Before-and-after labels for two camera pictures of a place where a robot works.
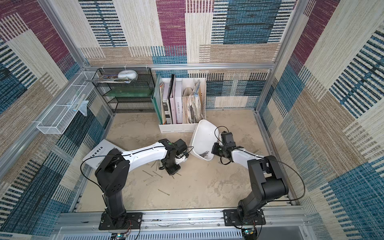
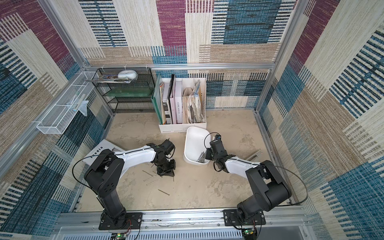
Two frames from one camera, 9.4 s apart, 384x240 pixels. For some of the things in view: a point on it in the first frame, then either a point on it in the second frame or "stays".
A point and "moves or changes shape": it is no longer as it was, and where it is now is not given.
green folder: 156,99 stays
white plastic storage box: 204,137 moves or changes shape
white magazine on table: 95,158 stays
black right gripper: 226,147 -> 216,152
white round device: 130,74 stays
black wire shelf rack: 133,89 stays
